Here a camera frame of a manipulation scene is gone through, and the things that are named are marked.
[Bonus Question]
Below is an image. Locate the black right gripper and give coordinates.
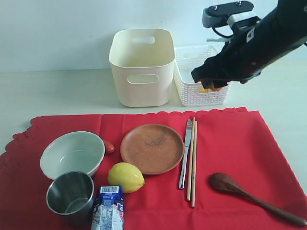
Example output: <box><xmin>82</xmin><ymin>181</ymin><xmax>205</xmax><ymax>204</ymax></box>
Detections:
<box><xmin>191</xmin><ymin>21</ymin><xmax>288</xmax><ymax>89</ymax></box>

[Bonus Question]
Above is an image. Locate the yellow lemon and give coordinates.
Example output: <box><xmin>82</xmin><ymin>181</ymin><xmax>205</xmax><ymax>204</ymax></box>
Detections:
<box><xmin>107</xmin><ymin>162</ymin><xmax>145</xmax><ymax>194</ymax></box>

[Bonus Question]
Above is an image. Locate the blue white milk carton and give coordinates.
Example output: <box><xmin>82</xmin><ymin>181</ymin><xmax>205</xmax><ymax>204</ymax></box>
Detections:
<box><xmin>91</xmin><ymin>186</ymin><xmax>124</xmax><ymax>230</ymax></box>

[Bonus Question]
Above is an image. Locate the orange cheese wedge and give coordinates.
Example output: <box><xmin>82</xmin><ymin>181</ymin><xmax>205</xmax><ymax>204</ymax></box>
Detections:
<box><xmin>197</xmin><ymin>82</ymin><xmax>212</xmax><ymax>93</ymax></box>

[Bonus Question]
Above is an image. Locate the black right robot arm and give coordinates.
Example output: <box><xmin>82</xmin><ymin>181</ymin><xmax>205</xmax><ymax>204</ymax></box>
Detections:
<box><xmin>191</xmin><ymin>0</ymin><xmax>307</xmax><ymax>89</ymax></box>

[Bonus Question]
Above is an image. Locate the white lattice plastic basket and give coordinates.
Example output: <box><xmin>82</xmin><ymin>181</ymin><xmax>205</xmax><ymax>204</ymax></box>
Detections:
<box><xmin>173</xmin><ymin>45</ymin><xmax>230</xmax><ymax>107</ymax></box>

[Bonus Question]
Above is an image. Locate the left wooden chopstick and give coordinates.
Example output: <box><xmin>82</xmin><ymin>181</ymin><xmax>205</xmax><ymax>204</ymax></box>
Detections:
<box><xmin>187</xmin><ymin>118</ymin><xmax>195</xmax><ymax>201</ymax></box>

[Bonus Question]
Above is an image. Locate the wooden chopstick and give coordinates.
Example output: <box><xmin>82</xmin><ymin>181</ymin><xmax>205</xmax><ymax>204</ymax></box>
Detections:
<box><xmin>192</xmin><ymin>121</ymin><xmax>197</xmax><ymax>208</ymax></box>
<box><xmin>187</xmin><ymin>118</ymin><xmax>195</xmax><ymax>201</ymax></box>

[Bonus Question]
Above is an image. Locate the right wooden chopstick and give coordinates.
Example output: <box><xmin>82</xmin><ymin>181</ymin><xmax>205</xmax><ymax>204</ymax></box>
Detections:
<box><xmin>192</xmin><ymin>121</ymin><xmax>197</xmax><ymax>208</ymax></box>

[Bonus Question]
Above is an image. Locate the cream plastic bin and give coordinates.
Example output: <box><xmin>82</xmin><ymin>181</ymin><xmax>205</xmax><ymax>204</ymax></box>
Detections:
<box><xmin>109</xmin><ymin>29</ymin><xmax>175</xmax><ymax>107</ymax></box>

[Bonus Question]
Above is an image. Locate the red cloth placemat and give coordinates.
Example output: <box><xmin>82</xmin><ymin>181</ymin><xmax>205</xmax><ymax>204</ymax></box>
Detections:
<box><xmin>0</xmin><ymin>107</ymin><xmax>307</xmax><ymax>230</ymax></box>

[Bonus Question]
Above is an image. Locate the brown round plate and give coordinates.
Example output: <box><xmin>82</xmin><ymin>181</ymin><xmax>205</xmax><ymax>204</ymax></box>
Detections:
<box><xmin>120</xmin><ymin>124</ymin><xmax>185</xmax><ymax>175</ymax></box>

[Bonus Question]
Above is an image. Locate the dark wooden spoon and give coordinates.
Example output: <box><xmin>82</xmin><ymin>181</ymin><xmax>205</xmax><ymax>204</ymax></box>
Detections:
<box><xmin>208</xmin><ymin>172</ymin><xmax>307</xmax><ymax>227</ymax></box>

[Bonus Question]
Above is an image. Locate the silver table knife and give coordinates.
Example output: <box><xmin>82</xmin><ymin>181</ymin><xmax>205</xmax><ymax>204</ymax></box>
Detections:
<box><xmin>178</xmin><ymin>119</ymin><xmax>192</xmax><ymax>190</ymax></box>

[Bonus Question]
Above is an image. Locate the small red strawberry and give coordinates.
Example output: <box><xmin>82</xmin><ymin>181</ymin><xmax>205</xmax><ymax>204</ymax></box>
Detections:
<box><xmin>103</xmin><ymin>140</ymin><xmax>115</xmax><ymax>154</ymax></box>

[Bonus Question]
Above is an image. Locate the grey ceramic bowl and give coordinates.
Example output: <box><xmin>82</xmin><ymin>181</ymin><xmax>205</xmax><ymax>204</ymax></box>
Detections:
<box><xmin>40</xmin><ymin>131</ymin><xmax>106</xmax><ymax>180</ymax></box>

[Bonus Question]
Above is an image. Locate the stainless steel cup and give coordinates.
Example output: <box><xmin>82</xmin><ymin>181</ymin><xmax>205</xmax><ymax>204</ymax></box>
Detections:
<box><xmin>46</xmin><ymin>171</ymin><xmax>94</xmax><ymax>227</ymax></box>

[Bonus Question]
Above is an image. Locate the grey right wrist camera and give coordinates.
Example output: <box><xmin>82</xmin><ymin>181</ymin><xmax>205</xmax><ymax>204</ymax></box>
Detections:
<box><xmin>202</xmin><ymin>0</ymin><xmax>260</xmax><ymax>28</ymax></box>

